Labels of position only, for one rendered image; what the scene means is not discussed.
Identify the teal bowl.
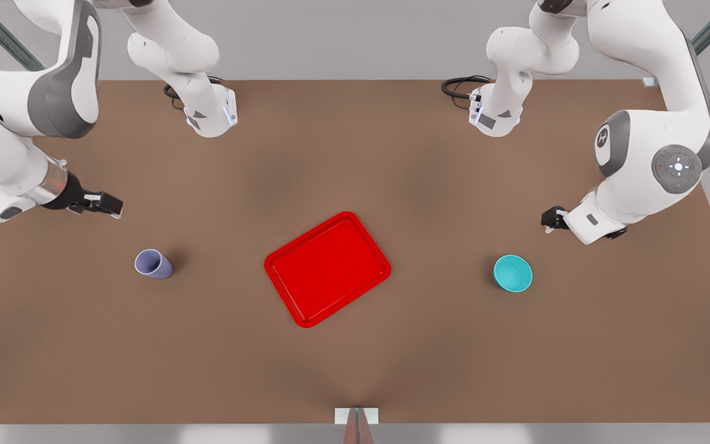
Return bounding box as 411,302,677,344
493,255,534,294

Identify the lilac cup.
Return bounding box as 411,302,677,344
134,249,174,281

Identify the red rectangular tray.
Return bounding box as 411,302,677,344
264,212,392,329

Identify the black cable loop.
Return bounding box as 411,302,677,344
163,76,225,112
441,75,494,112

